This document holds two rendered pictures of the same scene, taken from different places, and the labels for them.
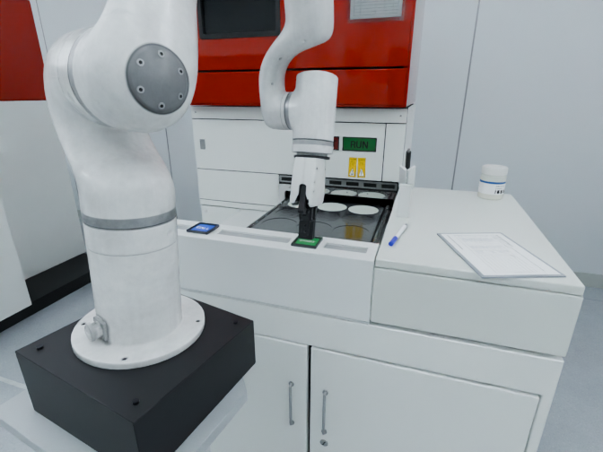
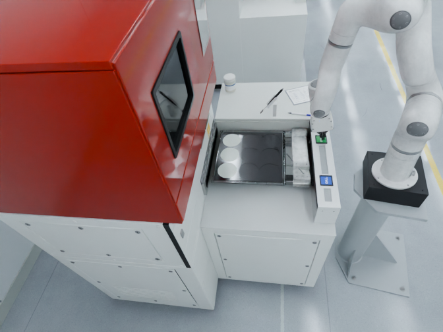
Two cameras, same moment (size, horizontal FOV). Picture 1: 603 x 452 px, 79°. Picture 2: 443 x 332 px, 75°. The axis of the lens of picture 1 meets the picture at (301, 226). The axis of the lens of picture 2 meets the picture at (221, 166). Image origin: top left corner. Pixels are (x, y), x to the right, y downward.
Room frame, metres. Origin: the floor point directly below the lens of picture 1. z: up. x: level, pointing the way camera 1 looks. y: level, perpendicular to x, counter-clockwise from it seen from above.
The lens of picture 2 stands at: (1.31, 0.94, 2.07)
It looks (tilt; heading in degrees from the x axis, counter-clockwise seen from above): 50 degrees down; 266
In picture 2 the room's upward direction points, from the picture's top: 10 degrees counter-clockwise
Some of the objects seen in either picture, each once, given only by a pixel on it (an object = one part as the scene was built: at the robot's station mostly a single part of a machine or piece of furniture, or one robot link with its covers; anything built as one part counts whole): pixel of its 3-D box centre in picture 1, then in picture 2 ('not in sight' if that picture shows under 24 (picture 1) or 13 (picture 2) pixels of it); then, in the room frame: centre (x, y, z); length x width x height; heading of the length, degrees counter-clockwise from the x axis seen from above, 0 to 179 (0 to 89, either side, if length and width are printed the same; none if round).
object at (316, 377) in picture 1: (336, 369); (268, 194); (0.97, -0.11, 0.41); 0.97 x 0.64 x 0.82; 72
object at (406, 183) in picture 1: (406, 189); (271, 105); (0.91, -0.27, 1.03); 0.06 x 0.04 x 0.13; 162
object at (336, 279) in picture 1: (255, 264); (321, 167); (0.77, 0.11, 0.89); 0.55 x 0.09 x 0.14; 72
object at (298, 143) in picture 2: not in sight; (300, 157); (0.84, 0.00, 0.87); 0.36 x 0.08 x 0.03; 72
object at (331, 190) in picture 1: (334, 199); (210, 157); (1.30, -0.12, 0.89); 0.44 x 0.02 x 0.10; 72
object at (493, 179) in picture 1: (492, 182); (229, 83); (1.08, -0.58, 1.01); 0.07 x 0.07 x 0.10
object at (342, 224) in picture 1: (323, 216); (249, 155); (1.09, -0.07, 0.90); 0.34 x 0.34 x 0.01; 72
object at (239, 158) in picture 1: (290, 162); (198, 167); (1.37, 0.04, 1.02); 0.82 x 0.03 x 0.40; 72
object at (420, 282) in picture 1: (456, 244); (269, 108); (0.88, -0.41, 0.89); 0.62 x 0.35 x 0.14; 162
